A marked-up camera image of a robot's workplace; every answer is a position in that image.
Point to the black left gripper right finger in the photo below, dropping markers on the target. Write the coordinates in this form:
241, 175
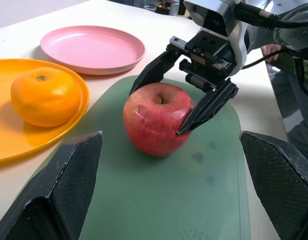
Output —
284, 185

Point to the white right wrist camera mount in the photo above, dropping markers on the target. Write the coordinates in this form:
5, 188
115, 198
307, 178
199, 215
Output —
226, 17

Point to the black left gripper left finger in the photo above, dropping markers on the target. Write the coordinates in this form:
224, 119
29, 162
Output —
56, 190

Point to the orange mandarin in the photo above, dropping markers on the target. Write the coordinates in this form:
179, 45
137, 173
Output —
46, 97

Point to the person in green clothing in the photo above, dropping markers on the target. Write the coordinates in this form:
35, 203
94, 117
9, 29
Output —
296, 120

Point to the green cutting board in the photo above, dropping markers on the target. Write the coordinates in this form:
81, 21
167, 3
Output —
163, 190

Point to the pink plate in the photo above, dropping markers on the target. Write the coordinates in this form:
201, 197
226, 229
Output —
93, 48

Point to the orange plate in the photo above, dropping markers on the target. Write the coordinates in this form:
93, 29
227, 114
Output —
8, 140

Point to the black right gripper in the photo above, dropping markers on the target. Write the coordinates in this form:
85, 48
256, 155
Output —
208, 55

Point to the red apple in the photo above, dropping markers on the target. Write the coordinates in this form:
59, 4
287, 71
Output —
153, 125

